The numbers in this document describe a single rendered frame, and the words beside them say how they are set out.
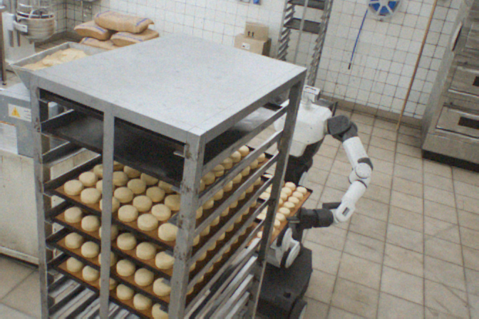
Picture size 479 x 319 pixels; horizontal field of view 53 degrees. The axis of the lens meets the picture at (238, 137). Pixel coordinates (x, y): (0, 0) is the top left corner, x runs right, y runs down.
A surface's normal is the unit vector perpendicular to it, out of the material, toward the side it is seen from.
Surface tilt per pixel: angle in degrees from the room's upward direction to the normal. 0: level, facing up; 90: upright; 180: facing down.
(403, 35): 90
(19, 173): 90
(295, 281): 0
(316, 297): 0
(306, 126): 91
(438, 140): 92
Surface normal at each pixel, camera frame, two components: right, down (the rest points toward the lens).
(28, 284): 0.14, -0.89
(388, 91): -0.33, 0.37
